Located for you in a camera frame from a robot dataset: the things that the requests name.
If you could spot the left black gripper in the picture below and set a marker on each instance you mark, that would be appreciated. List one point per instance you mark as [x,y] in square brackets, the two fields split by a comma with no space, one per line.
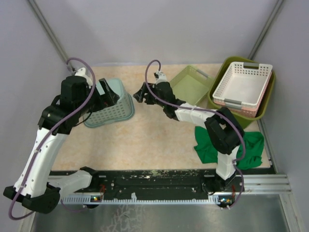
[103,101]

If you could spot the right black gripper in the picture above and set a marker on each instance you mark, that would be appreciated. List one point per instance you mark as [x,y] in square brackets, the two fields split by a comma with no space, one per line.
[140,95]

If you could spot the teal perforated plastic basket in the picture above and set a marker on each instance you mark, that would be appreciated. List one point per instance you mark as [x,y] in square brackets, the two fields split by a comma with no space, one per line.
[123,110]

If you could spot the light green shallow basket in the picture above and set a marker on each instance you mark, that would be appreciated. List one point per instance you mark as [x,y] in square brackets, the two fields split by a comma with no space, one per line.
[191,85]

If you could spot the white perforated basket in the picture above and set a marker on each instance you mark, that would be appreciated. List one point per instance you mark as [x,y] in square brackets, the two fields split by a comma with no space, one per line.
[244,66]

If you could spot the pink perforated basket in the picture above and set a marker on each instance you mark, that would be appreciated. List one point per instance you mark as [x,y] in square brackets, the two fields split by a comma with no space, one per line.
[242,91]

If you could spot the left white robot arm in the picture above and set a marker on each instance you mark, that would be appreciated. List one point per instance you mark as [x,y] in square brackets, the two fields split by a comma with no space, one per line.
[79,95]

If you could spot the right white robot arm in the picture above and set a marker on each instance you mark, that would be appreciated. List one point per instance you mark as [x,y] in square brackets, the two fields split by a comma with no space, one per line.
[225,133]

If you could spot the green cloth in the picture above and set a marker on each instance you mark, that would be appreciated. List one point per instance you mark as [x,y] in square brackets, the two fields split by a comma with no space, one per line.
[254,143]

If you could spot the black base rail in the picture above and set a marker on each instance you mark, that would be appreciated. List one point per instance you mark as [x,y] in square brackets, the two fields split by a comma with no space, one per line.
[162,185]

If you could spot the left aluminium frame post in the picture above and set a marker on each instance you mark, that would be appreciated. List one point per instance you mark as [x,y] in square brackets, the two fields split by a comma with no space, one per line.
[50,33]

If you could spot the aluminium frame post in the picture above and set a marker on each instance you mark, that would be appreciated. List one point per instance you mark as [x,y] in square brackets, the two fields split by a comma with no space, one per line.
[279,4]
[50,33]

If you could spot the white slotted cable duct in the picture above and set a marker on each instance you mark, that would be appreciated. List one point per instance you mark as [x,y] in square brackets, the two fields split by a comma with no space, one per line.
[93,199]

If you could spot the aluminium extrusion rail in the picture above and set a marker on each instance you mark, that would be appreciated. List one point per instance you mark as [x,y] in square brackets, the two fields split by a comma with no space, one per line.
[267,184]

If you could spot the right aluminium frame post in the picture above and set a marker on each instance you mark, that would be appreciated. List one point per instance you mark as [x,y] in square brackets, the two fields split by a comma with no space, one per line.
[279,4]

